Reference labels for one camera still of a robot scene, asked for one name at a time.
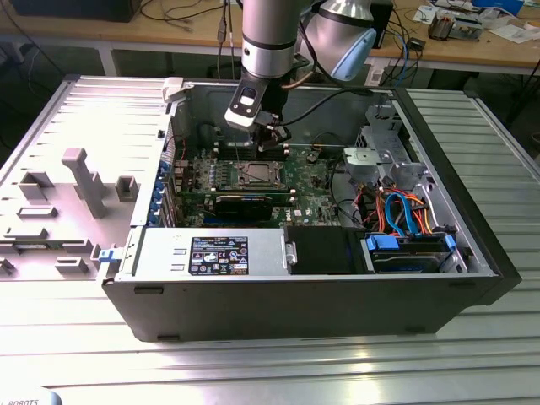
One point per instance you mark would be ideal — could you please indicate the green motherboard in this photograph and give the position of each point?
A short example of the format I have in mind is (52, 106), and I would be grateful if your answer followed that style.
(314, 198)

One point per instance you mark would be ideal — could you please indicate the thin metal locking lever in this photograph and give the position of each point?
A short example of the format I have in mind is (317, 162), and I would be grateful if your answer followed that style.
(239, 154)
(261, 181)

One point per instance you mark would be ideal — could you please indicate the grey parts rack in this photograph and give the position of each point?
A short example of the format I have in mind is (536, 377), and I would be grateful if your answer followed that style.
(90, 190)

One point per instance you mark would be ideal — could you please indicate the small black device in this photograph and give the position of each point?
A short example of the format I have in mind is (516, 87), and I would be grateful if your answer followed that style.
(417, 43)

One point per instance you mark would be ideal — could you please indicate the blue cardboard box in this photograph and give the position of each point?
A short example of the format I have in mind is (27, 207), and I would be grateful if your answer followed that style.
(500, 5)

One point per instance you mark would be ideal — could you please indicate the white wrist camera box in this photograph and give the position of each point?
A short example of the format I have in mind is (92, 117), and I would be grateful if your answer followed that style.
(238, 120)

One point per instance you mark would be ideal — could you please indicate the black round fan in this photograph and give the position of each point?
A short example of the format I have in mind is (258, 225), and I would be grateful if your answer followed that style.
(208, 133)

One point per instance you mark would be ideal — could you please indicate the CPU socket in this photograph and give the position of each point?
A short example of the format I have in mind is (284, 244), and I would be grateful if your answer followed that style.
(278, 184)

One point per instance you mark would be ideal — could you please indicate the black disk bay box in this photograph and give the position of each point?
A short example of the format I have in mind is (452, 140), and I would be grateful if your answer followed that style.
(320, 251)

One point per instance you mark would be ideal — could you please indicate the black PC case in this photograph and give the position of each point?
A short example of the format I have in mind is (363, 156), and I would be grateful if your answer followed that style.
(295, 308)

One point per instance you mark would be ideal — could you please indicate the small white paper sheet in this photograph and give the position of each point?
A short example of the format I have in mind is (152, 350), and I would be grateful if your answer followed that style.
(424, 13)

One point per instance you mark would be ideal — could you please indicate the metal heat sink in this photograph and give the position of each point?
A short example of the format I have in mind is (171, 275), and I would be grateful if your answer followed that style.
(441, 26)

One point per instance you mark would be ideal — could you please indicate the grey metal drive unit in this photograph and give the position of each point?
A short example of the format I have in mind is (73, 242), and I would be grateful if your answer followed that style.
(467, 28)

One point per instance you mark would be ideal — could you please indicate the hard disk in blue carrier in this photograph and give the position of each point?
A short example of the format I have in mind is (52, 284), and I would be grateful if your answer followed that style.
(405, 262)

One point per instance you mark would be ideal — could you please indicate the grey metal drive cage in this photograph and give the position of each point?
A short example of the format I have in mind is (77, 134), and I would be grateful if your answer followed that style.
(363, 162)

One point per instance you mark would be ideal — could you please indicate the wooden workbench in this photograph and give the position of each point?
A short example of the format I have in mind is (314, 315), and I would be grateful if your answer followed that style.
(169, 31)

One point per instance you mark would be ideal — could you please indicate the black graphics card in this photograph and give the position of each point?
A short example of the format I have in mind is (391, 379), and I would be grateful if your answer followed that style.
(244, 206)

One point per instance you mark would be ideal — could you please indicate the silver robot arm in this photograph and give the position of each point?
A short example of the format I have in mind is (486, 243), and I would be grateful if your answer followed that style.
(268, 38)

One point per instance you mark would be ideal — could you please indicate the silver power supply unit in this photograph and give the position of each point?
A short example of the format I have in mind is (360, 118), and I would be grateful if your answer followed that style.
(164, 253)

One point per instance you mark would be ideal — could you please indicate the black equipment case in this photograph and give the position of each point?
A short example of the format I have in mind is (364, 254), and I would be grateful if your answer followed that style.
(71, 10)

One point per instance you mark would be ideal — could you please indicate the white plastic case clip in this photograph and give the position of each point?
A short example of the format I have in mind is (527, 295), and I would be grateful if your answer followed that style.
(173, 88)

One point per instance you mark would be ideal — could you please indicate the blue plastic latch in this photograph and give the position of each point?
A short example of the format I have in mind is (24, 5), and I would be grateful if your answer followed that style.
(107, 256)

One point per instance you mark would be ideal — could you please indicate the silver CPU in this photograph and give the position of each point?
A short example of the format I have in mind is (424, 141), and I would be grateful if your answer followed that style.
(258, 172)

